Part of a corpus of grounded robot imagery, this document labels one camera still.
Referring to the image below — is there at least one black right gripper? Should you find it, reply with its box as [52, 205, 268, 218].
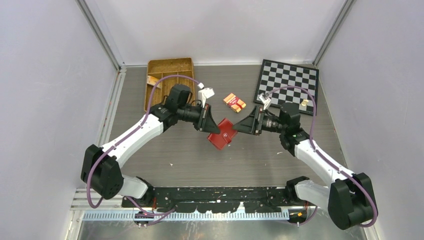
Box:
[232, 105, 287, 136]

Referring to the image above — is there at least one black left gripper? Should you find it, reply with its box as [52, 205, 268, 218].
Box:
[177, 102, 220, 134]

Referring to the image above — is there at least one red leather card holder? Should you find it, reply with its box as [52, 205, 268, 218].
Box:
[207, 118, 238, 150]

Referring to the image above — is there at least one yellow credit card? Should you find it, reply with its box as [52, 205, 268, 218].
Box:
[146, 75, 162, 89]

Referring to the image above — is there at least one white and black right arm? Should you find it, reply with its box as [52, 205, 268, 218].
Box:
[233, 103, 378, 230]

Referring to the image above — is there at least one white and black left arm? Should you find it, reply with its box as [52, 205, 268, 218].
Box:
[81, 84, 220, 207]

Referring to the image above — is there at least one red and gold card box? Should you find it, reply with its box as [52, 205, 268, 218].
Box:
[223, 93, 247, 113]

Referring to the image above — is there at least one black and white chessboard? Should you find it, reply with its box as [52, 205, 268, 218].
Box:
[253, 59, 320, 116]

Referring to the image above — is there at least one small wooden chess piece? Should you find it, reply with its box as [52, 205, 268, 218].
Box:
[300, 99, 309, 107]

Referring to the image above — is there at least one woven wicker divided tray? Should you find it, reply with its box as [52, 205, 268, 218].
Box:
[144, 57, 198, 111]

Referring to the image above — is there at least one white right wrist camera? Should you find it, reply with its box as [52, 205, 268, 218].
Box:
[257, 93, 271, 111]

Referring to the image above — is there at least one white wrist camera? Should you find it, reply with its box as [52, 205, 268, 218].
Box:
[197, 82, 215, 108]
[257, 93, 271, 111]

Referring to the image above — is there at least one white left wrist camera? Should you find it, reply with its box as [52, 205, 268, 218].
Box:
[197, 82, 215, 108]

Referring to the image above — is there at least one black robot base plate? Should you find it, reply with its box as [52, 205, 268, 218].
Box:
[121, 186, 307, 214]

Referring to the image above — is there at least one aluminium frame rail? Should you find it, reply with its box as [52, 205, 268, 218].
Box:
[96, 64, 127, 146]

